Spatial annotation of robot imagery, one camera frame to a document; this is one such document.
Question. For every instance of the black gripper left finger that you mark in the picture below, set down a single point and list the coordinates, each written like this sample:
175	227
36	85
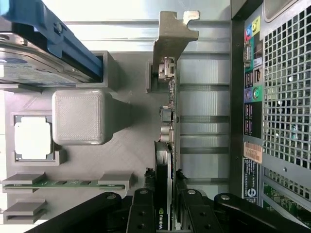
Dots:
142	211

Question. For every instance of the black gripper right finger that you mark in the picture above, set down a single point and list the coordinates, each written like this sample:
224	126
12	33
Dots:
192	213

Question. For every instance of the green RAM stick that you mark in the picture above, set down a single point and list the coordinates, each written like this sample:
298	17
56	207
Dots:
60	183

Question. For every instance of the grey printed parts rack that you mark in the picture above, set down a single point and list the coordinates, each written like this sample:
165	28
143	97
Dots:
77	116

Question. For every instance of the silver CPU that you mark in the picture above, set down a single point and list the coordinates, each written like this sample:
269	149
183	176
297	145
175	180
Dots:
32	138

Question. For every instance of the black open PC case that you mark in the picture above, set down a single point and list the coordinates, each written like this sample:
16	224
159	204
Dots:
279	97

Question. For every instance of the hard disk with blue bracket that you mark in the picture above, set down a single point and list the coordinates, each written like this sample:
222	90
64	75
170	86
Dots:
36	55

